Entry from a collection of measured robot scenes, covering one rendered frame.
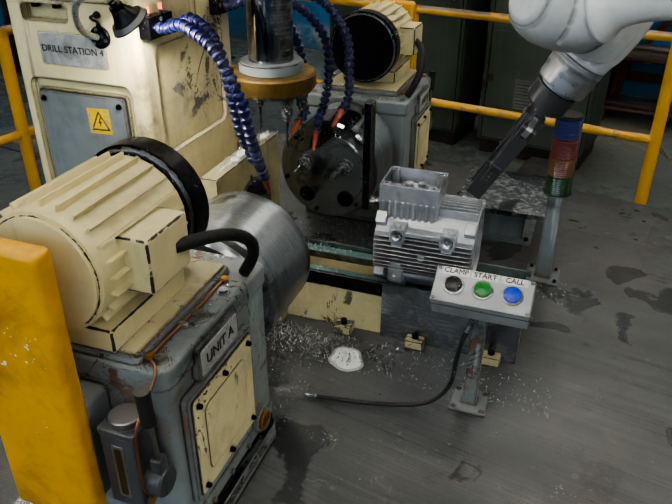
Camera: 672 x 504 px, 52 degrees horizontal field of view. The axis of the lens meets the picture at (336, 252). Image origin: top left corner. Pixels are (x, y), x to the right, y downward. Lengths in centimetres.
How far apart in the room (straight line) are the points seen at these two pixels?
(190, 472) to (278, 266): 38
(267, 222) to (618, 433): 74
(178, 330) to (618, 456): 80
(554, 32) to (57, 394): 78
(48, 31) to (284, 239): 61
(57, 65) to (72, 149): 17
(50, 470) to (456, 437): 69
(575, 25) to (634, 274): 98
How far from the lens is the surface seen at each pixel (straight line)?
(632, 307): 175
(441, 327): 147
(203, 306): 98
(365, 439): 128
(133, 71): 139
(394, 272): 140
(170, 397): 91
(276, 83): 136
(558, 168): 165
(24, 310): 81
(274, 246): 120
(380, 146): 172
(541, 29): 102
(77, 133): 151
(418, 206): 138
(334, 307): 153
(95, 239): 84
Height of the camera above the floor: 170
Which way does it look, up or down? 29 degrees down
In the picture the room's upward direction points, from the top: straight up
